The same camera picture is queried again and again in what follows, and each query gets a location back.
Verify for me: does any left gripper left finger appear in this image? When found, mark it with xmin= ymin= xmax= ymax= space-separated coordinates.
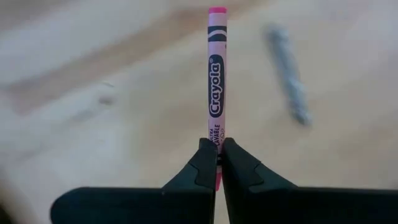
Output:
xmin=51 ymin=138 xmax=218 ymax=224

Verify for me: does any pink crayon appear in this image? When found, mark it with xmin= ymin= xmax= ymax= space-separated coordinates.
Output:
xmin=207 ymin=6 xmax=228 ymax=192

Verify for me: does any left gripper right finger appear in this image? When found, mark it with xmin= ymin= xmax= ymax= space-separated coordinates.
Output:
xmin=222 ymin=138 xmax=398 ymax=224

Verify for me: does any grey crayon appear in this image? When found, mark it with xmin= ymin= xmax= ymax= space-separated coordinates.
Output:
xmin=263 ymin=22 xmax=313 ymax=128

